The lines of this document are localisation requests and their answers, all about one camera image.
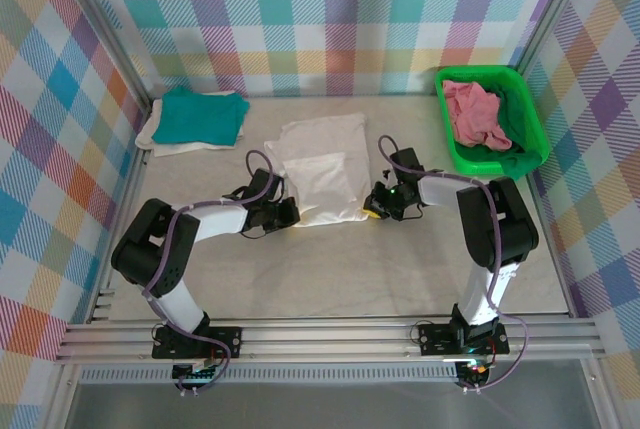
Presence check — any cream folded t-shirt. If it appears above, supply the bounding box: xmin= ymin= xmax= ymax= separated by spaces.
xmin=135 ymin=91 xmax=246 ymax=158

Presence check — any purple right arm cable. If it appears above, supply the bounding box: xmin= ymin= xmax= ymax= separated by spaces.
xmin=377 ymin=134 xmax=531 ymax=393

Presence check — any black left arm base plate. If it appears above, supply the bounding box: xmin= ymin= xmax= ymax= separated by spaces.
xmin=151 ymin=326 xmax=243 ymax=361

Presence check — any dark green t-shirt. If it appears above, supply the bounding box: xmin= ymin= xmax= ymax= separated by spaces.
xmin=492 ymin=79 xmax=546 ymax=183

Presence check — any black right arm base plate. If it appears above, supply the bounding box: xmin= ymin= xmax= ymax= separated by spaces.
xmin=417 ymin=322 xmax=510 ymax=356

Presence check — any pink t-shirt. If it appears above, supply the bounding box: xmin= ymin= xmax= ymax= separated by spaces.
xmin=442 ymin=79 xmax=514 ymax=151

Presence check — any controller board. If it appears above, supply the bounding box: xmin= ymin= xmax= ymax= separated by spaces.
xmin=172 ymin=361 xmax=221 ymax=390
xmin=457 ymin=359 xmax=491 ymax=385

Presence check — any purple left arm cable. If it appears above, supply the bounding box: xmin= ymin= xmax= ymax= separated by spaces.
xmin=144 ymin=149 xmax=289 ymax=395

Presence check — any white t-shirt red print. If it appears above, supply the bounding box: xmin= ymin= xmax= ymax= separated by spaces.
xmin=263 ymin=112 xmax=374 ymax=228

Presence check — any left controller board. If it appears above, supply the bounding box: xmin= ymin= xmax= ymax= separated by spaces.
xmin=172 ymin=361 xmax=221 ymax=390

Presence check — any teal folded t-shirt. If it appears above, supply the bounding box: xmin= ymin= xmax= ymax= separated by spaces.
xmin=151 ymin=87 xmax=250 ymax=146

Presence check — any slotted grey cable duct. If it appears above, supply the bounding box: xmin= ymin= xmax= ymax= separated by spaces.
xmin=79 ymin=367 xmax=459 ymax=384

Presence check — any right controller board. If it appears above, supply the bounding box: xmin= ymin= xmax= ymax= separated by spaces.
xmin=457 ymin=359 xmax=491 ymax=385

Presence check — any aluminium frame crossbar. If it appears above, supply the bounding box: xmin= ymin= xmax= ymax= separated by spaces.
xmin=53 ymin=317 xmax=607 ymax=363

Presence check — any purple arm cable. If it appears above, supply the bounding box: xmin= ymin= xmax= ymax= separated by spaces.
xmin=377 ymin=134 xmax=531 ymax=393
xmin=144 ymin=149 xmax=289 ymax=395

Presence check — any green plastic basket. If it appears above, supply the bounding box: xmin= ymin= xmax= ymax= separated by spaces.
xmin=433 ymin=65 xmax=552 ymax=175

